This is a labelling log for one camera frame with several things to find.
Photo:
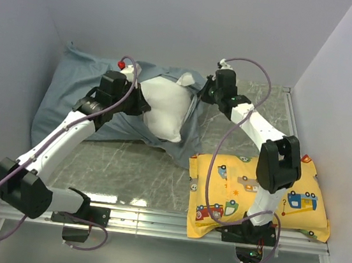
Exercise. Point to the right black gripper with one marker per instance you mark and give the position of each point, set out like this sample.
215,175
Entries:
203,94

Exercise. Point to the right side aluminium rail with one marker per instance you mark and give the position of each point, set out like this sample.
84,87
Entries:
290,111

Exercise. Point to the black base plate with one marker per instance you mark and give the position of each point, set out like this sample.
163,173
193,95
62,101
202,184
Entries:
78,226
253,244

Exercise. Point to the white pillow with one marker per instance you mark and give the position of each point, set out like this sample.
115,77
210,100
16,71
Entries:
169,105

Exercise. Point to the yellow cartoon car pillow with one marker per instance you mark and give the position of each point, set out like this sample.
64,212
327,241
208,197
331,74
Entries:
225,186

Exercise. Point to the aluminium mounting rail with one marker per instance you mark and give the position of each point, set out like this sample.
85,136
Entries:
166,224

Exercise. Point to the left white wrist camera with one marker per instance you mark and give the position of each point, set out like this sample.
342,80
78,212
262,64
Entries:
128,70

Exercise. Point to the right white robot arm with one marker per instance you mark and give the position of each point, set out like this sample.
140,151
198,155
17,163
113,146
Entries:
278,166

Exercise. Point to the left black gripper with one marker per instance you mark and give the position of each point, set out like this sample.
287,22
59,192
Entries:
140,106

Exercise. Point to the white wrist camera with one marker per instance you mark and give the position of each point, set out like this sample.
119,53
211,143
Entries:
222,64
128,70

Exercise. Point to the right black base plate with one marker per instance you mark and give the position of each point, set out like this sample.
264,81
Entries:
253,244

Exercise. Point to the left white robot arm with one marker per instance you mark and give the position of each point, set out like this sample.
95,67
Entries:
23,181

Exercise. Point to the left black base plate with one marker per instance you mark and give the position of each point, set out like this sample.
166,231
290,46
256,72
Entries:
78,226

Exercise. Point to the blue striped pillowcase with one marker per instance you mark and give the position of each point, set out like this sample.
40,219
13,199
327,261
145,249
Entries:
78,72

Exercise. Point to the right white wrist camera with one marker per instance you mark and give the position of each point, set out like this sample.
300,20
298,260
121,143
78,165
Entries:
222,64

